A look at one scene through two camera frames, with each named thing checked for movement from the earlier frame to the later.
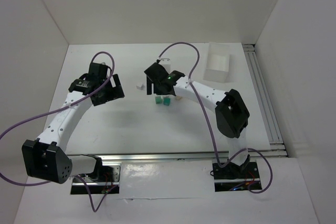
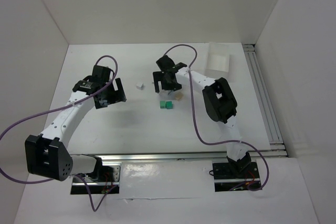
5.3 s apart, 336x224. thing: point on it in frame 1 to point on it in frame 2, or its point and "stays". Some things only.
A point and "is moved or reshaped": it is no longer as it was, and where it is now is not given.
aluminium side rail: x=277 y=147 stays
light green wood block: x=158 y=99 to x=162 y=104
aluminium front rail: x=174 y=157 stays
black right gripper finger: x=149 y=83 to x=157 y=77
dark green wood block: x=166 y=100 is moved or reshaped
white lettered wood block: x=141 y=87 stays
